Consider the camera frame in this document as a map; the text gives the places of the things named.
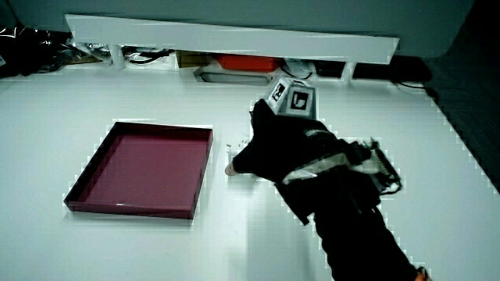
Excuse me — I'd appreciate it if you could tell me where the orange box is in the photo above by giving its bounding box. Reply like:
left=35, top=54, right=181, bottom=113
left=213, top=54, right=283, bottom=73

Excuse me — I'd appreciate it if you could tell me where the black box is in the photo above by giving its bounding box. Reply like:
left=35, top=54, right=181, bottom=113
left=352, top=55, right=433, bottom=84

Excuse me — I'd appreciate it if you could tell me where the black cable bundle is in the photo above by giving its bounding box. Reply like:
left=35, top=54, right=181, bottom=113
left=123, top=47, right=175, bottom=66

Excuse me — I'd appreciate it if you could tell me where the grey flat device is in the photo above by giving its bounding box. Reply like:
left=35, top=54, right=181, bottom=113
left=193, top=66, right=275, bottom=87

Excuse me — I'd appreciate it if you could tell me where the brown cardboard box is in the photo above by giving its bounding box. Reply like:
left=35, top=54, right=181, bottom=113
left=175, top=50, right=213, bottom=69

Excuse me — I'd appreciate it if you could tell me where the black plastic bag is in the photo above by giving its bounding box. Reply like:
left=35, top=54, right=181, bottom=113
left=0, top=24, right=76, bottom=79

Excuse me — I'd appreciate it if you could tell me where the person's right hand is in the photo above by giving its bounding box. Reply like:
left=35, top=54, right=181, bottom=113
left=225, top=76, right=403, bottom=196

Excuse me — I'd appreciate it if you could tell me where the white desk riser shelf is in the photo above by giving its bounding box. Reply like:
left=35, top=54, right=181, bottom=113
left=64, top=14, right=400, bottom=85

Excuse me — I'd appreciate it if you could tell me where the maroon shallow tray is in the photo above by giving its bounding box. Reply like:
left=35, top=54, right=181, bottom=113
left=63, top=121, right=215, bottom=220

